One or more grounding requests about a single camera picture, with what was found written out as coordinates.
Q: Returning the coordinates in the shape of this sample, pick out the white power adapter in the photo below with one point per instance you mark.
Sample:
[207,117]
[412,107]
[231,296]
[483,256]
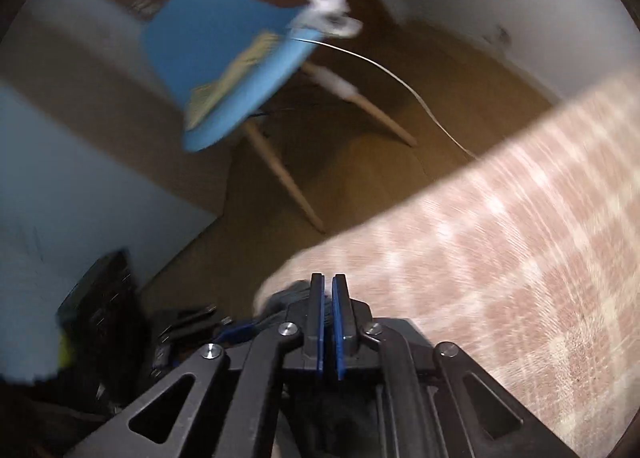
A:
[327,13]

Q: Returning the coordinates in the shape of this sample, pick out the yellow-green patterned cushion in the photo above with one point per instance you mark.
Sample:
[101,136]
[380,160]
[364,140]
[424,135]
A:
[235,73]

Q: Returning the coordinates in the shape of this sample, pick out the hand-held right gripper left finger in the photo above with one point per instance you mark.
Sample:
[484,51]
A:
[316,318]

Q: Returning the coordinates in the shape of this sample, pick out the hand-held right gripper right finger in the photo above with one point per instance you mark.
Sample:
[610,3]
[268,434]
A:
[341,323]

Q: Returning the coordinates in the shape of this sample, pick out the black box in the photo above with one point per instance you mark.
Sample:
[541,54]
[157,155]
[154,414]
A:
[105,308]

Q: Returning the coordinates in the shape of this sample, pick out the pale blue panel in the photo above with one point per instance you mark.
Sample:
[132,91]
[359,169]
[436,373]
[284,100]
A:
[75,198]

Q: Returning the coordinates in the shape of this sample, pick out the checked pink blanket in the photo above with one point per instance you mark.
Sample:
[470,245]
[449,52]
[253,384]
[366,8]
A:
[500,238]

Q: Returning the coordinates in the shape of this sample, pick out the blue chair with wooden legs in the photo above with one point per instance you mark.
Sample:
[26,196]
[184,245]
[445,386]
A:
[200,38]

